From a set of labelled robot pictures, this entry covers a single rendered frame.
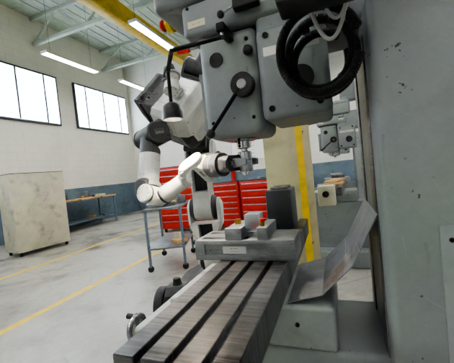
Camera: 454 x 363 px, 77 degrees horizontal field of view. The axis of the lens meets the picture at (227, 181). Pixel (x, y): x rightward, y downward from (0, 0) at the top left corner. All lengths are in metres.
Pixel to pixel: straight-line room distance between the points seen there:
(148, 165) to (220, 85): 0.51
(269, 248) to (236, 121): 0.41
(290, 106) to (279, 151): 1.87
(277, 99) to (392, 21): 0.31
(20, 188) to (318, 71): 6.37
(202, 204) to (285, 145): 1.30
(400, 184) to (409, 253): 0.15
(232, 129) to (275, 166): 1.84
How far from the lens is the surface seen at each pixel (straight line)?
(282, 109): 0.84
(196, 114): 1.39
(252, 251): 0.97
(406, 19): 0.77
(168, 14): 1.09
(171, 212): 6.50
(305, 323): 0.88
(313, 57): 0.86
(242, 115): 0.88
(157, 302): 1.71
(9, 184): 6.76
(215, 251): 1.02
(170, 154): 11.67
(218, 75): 0.94
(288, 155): 2.68
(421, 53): 0.76
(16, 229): 6.77
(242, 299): 0.72
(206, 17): 0.99
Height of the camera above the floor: 1.20
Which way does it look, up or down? 2 degrees down
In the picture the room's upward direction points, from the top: 6 degrees counter-clockwise
